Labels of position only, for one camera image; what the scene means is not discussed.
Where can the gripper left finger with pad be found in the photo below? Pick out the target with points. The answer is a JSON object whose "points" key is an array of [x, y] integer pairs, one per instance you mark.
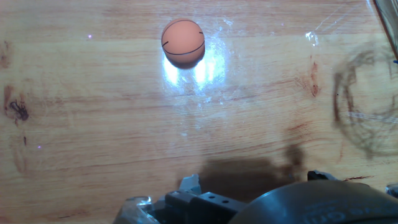
{"points": [[199, 205]]}

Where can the gripper right finger with pad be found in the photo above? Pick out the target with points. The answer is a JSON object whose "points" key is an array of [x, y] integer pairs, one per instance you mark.
{"points": [[318, 175]]}

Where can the small orange toy basketball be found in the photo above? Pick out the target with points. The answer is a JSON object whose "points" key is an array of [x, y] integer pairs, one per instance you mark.
{"points": [[183, 42]]}

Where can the wooden board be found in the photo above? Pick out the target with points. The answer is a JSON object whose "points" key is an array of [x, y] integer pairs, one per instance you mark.
{"points": [[93, 124]]}

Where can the wooden frame backboard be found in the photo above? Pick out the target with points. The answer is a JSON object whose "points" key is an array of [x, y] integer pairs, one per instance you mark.
{"points": [[391, 18]]}

